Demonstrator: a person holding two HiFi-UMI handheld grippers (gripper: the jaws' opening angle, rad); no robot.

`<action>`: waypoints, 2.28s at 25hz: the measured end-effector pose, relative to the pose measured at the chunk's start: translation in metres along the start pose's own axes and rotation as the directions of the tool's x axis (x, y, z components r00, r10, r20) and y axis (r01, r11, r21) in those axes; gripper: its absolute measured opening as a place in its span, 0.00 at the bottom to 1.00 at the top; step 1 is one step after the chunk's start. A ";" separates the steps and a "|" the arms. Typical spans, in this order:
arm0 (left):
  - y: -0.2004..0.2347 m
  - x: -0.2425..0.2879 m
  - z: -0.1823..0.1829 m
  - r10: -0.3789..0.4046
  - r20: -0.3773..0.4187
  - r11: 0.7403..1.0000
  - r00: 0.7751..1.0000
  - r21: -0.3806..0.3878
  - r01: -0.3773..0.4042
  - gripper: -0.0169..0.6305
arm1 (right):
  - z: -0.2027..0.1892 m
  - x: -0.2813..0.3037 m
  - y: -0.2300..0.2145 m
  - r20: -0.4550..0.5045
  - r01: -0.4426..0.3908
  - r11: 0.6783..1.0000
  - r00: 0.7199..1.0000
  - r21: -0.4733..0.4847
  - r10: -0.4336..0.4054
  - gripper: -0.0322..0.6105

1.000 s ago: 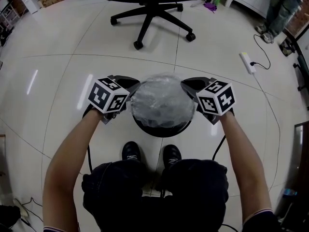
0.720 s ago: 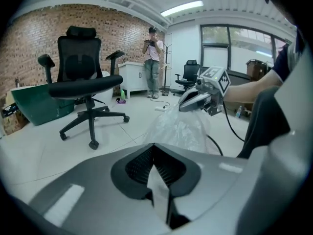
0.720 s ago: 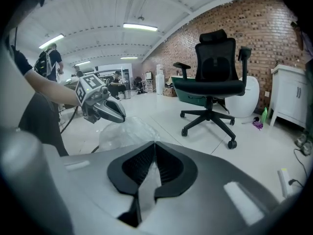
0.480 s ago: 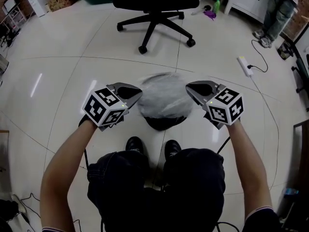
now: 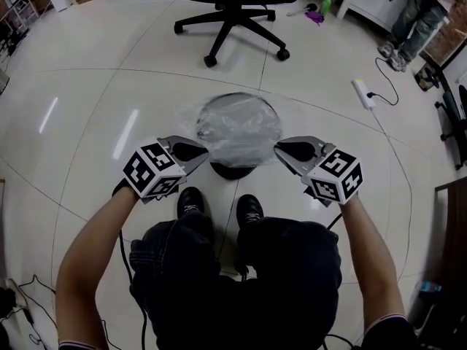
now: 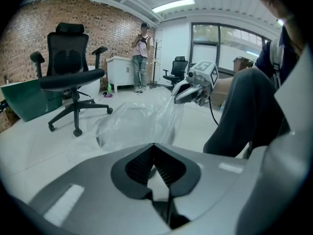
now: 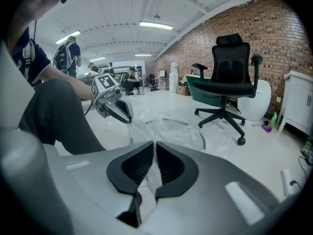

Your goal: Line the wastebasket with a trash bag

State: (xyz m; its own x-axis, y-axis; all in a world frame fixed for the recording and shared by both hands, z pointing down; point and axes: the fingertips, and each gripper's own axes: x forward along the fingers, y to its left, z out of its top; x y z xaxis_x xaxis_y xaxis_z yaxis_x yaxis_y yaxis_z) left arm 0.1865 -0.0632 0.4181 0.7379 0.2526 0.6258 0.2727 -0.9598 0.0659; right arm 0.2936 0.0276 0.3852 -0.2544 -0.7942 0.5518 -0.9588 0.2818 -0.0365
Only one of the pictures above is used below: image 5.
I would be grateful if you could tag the person's left black shoe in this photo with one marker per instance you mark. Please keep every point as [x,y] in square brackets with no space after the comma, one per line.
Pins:
[190,201]

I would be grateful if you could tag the person's left forearm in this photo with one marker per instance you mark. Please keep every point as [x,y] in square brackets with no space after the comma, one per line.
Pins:
[87,261]

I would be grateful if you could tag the black round wastebasket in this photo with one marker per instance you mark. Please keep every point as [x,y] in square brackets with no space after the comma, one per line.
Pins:
[233,173]

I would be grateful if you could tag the person's right forearm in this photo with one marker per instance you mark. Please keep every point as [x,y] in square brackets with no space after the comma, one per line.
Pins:
[372,257]

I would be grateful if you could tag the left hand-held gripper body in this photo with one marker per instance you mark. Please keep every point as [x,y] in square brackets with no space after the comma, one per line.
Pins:
[146,170]

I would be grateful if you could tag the white power strip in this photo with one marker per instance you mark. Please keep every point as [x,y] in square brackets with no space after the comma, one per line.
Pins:
[363,94]

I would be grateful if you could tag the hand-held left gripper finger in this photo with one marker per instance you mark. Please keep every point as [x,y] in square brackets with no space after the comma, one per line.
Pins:
[189,142]
[195,163]

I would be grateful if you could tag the person's dark trousers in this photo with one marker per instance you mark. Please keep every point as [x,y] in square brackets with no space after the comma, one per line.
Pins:
[233,297]

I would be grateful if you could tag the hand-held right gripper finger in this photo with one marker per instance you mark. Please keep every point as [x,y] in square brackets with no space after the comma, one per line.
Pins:
[292,160]
[304,139]

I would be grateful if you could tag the clear plastic trash bag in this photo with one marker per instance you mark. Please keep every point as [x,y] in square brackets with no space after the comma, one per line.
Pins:
[237,130]

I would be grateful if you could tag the person's right black shoe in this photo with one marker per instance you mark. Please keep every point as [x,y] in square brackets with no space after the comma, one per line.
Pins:
[250,208]

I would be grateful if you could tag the person's right sleeve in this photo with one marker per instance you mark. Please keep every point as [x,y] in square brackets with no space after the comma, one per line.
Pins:
[392,332]

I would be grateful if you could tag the green plastic bottle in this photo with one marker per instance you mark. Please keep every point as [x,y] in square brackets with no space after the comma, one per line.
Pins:
[325,5]

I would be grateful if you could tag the white shelf rack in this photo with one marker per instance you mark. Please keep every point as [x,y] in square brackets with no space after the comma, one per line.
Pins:
[20,11]

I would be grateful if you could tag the white cabinet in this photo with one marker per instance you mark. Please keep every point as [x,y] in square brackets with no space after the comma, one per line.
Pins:
[372,2]

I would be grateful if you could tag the brown wooden furniture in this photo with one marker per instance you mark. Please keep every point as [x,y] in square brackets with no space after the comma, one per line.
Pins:
[456,232]

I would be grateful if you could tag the person's left sleeve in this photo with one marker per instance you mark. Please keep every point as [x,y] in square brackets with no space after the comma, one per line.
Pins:
[87,345]

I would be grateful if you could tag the purple cloth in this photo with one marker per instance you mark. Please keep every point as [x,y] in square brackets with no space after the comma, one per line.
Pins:
[315,16]

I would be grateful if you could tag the person's black shoe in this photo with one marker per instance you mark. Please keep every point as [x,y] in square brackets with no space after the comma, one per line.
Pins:
[190,201]
[250,208]

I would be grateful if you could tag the person's sleeve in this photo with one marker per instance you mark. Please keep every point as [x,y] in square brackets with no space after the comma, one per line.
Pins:
[392,332]
[87,345]

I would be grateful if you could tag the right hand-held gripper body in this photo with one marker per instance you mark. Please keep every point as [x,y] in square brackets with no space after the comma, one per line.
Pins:
[337,175]

